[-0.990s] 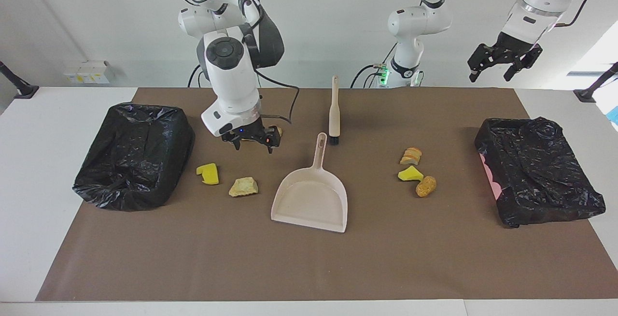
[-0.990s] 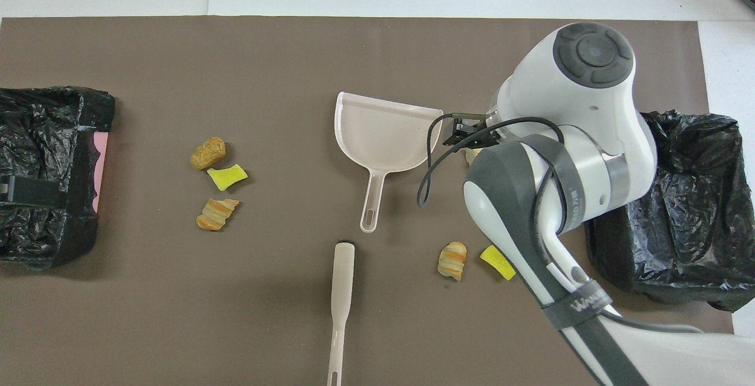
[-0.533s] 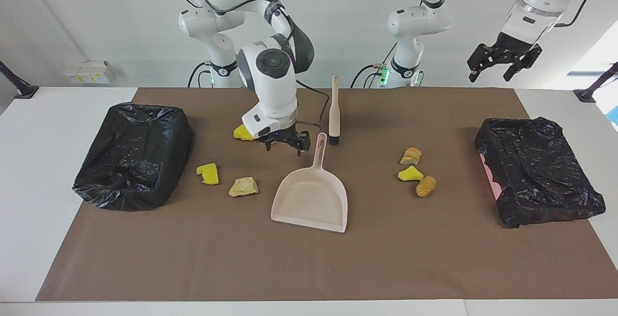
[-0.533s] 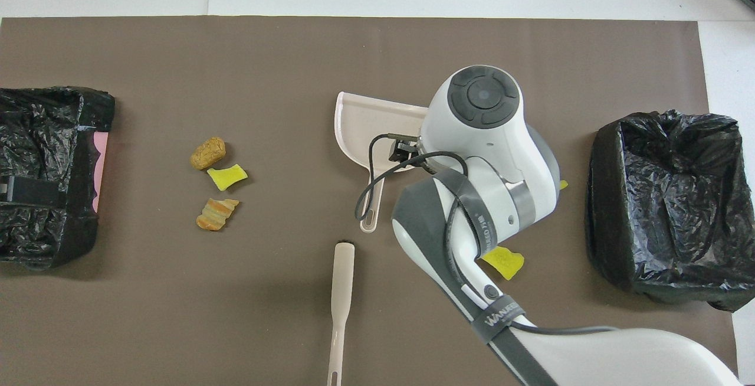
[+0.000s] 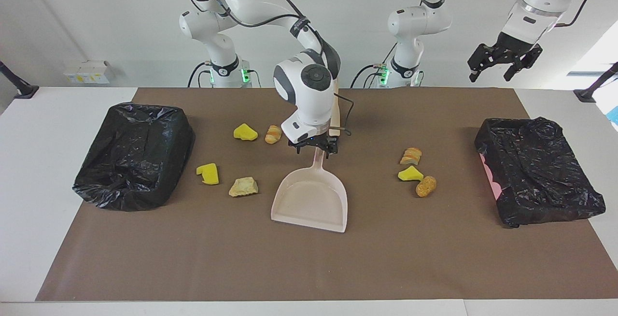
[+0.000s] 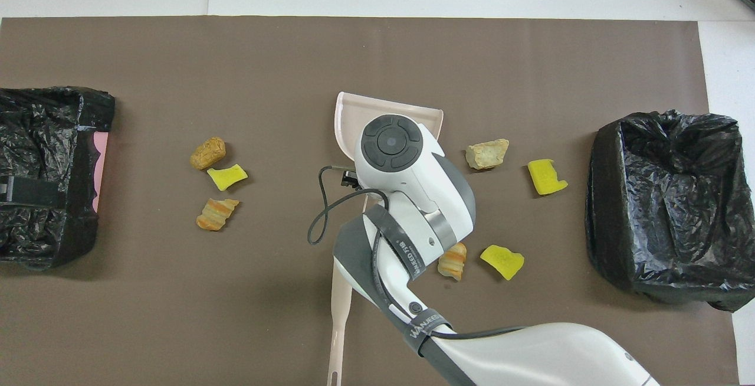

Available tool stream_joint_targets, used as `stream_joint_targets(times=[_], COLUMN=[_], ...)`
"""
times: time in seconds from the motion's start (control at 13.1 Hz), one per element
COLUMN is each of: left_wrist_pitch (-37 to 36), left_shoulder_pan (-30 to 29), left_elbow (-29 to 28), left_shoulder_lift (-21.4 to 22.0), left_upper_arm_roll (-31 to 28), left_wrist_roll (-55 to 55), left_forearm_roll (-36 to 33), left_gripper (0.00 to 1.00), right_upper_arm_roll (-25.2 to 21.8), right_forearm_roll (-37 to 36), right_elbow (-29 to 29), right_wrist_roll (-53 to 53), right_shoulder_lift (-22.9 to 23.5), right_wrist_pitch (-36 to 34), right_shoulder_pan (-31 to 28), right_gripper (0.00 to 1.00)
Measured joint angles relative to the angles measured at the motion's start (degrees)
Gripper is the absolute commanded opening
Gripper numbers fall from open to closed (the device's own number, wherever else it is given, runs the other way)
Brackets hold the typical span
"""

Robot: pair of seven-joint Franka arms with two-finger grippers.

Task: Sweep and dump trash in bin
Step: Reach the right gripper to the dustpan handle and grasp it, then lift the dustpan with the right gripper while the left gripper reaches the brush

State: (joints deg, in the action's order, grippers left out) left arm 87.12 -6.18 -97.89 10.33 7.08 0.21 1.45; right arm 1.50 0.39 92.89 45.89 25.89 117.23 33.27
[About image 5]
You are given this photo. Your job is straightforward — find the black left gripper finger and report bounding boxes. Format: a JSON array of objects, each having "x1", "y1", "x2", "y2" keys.
[
  {"x1": 467, "y1": 43, "x2": 498, "y2": 84},
  {"x1": 504, "y1": 45, "x2": 542, "y2": 83}
]

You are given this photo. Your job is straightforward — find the beige brush black bristles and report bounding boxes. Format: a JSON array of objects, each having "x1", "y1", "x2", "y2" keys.
[{"x1": 330, "y1": 78, "x2": 344, "y2": 138}]

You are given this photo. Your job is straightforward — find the beige plastic dustpan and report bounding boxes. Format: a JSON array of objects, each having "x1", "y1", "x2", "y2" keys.
[{"x1": 270, "y1": 147, "x2": 349, "y2": 233}]

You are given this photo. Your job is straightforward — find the small yellow sponge piece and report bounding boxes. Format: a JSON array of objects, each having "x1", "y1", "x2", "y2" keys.
[{"x1": 397, "y1": 165, "x2": 424, "y2": 182}]

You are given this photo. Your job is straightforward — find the round brown sponge chunk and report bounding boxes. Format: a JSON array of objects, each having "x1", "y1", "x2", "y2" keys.
[{"x1": 416, "y1": 176, "x2": 437, "y2": 198}]

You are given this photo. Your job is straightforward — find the pink bin with black bag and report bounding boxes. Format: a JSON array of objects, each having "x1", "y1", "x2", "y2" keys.
[{"x1": 474, "y1": 116, "x2": 606, "y2": 229}]

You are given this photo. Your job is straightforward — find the bin lined with black bag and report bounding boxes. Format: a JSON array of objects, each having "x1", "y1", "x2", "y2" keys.
[{"x1": 72, "y1": 102, "x2": 196, "y2": 212}]

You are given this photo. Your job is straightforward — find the flat yellow sponge piece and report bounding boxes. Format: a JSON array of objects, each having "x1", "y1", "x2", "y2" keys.
[{"x1": 233, "y1": 123, "x2": 258, "y2": 142}]

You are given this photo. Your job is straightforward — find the pale beige sponge chunk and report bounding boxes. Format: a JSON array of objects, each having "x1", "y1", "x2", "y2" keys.
[{"x1": 228, "y1": 177, "x2": 259, "y2": 198}]

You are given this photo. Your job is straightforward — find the notched yellow sponge piece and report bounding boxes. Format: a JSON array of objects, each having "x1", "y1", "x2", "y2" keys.
[{"x1": 196, "y1": 163, "x2": 220, "y2": 186}]

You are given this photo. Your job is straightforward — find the brown table mat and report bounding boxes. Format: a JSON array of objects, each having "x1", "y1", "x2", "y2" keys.
[{"x1": 35, "y1": 87, "x2": 618, "y2": 302}]

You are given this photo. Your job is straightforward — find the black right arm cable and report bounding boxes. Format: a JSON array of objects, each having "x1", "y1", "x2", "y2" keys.
[{"x1": 186, "y1": 0, "x2": 354, "y2": 137}]

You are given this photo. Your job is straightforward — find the black camera stand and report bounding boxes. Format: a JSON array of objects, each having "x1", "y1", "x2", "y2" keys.
[
  {"x1": 0, "y1": 61, "x2": 39, "y2": 100},
  {"x1": 574, "y1": 62, "x2": 618, "y2": 103}
]

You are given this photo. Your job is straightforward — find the black left base cable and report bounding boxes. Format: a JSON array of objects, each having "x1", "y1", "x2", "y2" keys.
[{"x1": 350, "y1": 64, "x2": 387, "y2": 88}]

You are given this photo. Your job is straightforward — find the black base cable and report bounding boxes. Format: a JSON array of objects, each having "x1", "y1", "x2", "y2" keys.
[
  {"x1": 187, "y1": 61, "x2": 213, "y2": 88},
  {"x1": 350, "y1": 64, "x2": 387, "y2": 88}
]

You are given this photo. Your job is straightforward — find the black right base cable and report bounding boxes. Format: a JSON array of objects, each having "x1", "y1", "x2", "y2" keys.
[{"x1": 187, "y1": 61, "x2": 213, "y2": 88}]

